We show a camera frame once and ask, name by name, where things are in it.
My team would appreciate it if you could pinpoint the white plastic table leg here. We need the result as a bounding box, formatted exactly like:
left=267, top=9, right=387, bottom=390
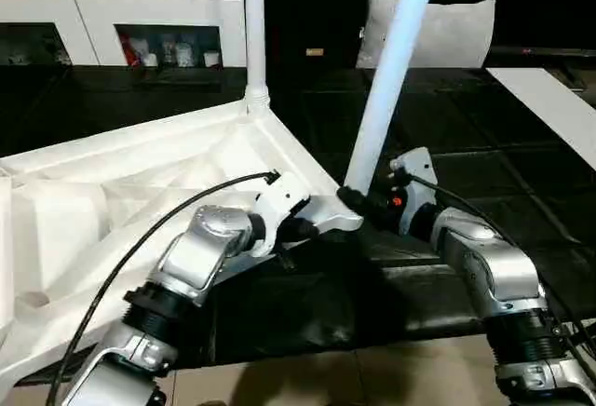
left=242, top=0, right=273, bottom=115
left=340, top=0, right=443, bottom=198

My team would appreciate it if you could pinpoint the white plastic table top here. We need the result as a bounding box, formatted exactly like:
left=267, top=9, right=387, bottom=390
left=0, top=99, right=364, bottom=398

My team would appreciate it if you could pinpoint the black work mat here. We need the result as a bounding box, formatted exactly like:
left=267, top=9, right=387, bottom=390
left=0, top=57, right=596, bottom=388

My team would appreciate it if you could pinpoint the grey pillow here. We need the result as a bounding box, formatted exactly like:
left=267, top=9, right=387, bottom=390
left=357, top=0, right=497, bottom=70

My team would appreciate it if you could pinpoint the white cabinet with glass doors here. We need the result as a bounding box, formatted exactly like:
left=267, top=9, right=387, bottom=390
left=0, top=0, right=248, bottom=70

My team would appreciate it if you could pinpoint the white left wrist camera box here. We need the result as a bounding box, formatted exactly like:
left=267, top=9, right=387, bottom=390
left=250, top=171, right=314, bottom=258

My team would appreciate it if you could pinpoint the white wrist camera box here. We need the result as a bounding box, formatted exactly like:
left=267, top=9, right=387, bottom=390
left=250, top=171, right=314, bottom=258
left=386, top=146, right=440, bottom=208

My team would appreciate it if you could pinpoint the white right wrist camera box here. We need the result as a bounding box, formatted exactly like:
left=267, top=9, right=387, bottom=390
left=386, top=146, right=440, bottom=208

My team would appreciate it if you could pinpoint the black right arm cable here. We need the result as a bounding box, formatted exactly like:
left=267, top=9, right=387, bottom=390
left=399, top=170, right=524, bottom=250

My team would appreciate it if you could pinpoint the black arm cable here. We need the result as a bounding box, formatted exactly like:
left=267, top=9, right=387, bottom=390
left=45, top=170, right=282, bottom=406
left=399, top=170, right=524, bottom=250

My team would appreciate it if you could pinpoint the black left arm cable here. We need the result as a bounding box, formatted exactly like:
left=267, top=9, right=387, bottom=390
left=45, top=170, right=282, bottom=406

